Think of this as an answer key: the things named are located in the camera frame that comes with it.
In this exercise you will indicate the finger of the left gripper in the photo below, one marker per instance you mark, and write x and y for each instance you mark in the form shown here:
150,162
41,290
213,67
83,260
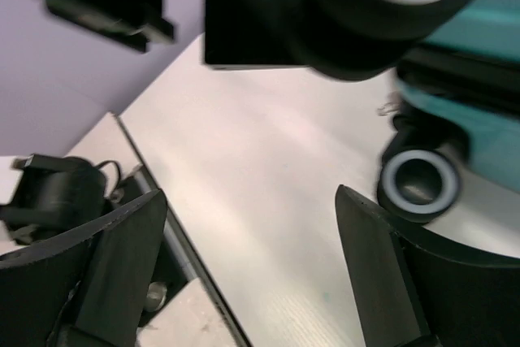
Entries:
132,23

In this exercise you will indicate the pink and teal suitcase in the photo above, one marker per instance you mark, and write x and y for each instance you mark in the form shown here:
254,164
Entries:
455,67

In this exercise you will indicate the metal rail strip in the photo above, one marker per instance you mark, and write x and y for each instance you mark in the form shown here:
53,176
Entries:
182,248

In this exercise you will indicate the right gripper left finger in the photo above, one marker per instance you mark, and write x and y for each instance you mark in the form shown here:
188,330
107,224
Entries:
87,286

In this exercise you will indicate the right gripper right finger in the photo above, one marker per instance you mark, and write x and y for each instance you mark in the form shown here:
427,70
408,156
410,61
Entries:
413,287

